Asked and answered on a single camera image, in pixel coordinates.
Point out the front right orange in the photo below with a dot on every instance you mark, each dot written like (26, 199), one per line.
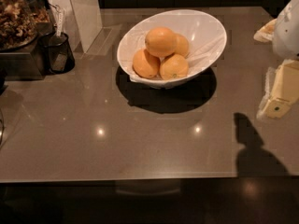
(173, 67)

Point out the orange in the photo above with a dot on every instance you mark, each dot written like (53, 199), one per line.
(146, 65)
(173, 67)
(160, 41)
(182, 47)

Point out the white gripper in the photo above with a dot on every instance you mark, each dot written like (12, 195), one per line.
(287, 32)

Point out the white tilted bowl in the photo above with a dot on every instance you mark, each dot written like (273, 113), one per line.
(199, 25)

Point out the dark metal base box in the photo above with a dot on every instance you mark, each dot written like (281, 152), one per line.
(26, 63)

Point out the top orange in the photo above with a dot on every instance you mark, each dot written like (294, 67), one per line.
(160, 41)

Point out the back right orange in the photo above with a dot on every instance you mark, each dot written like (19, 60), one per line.
(182, 47)

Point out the front left orange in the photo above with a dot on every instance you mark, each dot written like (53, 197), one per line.
(146, 65)

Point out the glass jar of nuts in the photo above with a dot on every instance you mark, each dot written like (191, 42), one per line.
(19, 20)

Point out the black mesh cup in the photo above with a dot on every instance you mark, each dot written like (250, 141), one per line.
(57, 53)

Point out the white utensil in cup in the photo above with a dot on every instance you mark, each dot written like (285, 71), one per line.
(59, 19)

